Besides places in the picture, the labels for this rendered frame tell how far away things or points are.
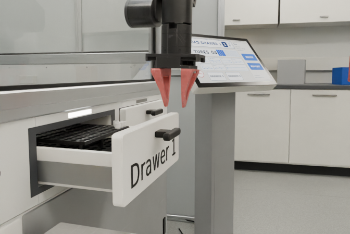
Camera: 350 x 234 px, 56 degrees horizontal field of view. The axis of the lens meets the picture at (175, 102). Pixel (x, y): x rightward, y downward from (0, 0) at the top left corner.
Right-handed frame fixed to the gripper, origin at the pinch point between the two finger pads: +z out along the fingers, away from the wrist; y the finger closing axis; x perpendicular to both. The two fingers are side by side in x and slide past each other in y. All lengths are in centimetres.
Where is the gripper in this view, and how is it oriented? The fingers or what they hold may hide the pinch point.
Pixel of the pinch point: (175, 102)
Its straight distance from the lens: 63.2
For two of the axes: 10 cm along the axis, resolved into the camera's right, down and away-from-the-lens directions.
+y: -9.6, -0.5, 2.8
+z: -0.2, 9.9, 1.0
